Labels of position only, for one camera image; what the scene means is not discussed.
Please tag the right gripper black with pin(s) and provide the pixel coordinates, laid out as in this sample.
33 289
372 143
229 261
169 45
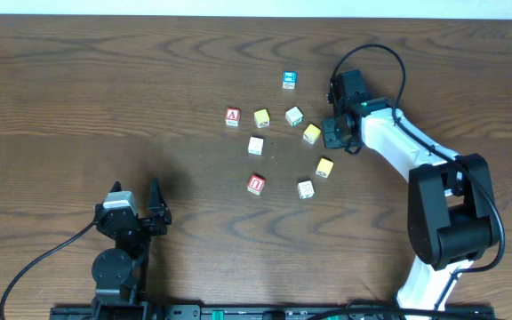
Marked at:
330 139

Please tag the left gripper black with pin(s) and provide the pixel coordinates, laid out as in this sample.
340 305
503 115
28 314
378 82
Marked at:
138 223

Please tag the yellow block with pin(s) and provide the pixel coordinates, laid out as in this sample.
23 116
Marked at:
311 134
261 118
324 167

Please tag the red U block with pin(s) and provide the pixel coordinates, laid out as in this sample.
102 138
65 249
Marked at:
256 184

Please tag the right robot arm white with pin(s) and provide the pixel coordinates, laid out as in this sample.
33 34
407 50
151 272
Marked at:
452 219

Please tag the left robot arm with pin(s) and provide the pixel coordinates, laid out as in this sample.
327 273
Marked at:
120 273

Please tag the white green block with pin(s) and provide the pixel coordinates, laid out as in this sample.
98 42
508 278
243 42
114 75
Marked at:
294 116

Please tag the blue letter block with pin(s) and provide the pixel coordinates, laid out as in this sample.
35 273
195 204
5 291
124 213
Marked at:
289 80

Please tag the red A block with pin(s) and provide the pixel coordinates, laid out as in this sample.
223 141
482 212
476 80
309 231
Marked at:
232 117

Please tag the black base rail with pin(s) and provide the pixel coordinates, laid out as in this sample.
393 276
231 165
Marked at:
195 312

